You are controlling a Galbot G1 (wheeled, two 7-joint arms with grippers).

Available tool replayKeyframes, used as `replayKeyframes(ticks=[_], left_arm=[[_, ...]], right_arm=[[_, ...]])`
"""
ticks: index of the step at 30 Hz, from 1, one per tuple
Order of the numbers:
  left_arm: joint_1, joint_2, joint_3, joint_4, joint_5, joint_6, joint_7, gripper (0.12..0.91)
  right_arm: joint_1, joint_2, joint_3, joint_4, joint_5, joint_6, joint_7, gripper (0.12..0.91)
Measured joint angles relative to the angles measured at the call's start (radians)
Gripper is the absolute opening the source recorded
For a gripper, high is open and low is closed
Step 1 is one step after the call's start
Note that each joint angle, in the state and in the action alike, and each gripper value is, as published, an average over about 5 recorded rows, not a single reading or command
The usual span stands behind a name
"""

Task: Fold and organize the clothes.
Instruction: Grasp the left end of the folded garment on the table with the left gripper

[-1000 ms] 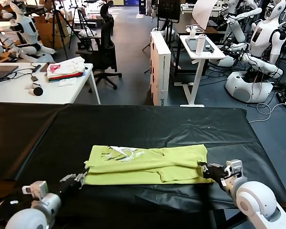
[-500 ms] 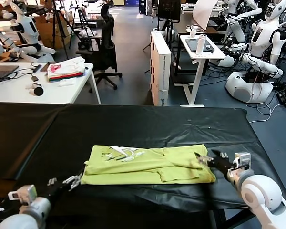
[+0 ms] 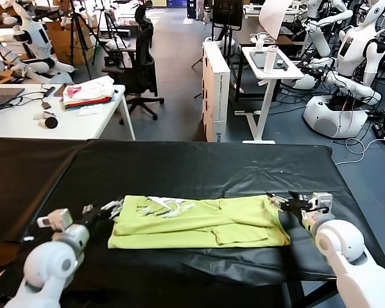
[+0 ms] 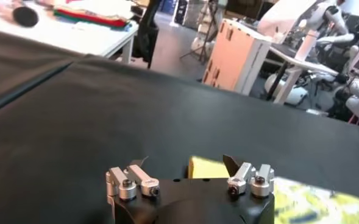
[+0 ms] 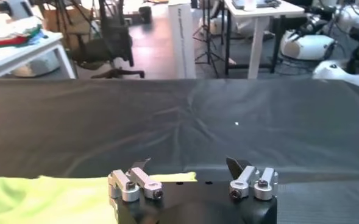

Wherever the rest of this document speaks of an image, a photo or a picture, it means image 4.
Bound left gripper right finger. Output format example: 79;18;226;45
222;154;275;198

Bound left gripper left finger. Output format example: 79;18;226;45
105;156;161;205

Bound yellow-green t-shirt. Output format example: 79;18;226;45
187;156;359;224

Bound stack of folded clothes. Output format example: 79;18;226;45
52;0;134;30

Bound tall white cardboard box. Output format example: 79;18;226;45
202;18;273;96

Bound small white standing desk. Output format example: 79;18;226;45
269;45;340;106

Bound black office chair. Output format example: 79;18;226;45
132;0;162;69

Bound large white desk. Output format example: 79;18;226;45
0;0;140;65

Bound white curved board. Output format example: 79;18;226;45
257;0;319;40

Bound black round ball device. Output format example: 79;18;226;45
12;5;40;28

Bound white handheld controller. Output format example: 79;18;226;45
0;0;18;21

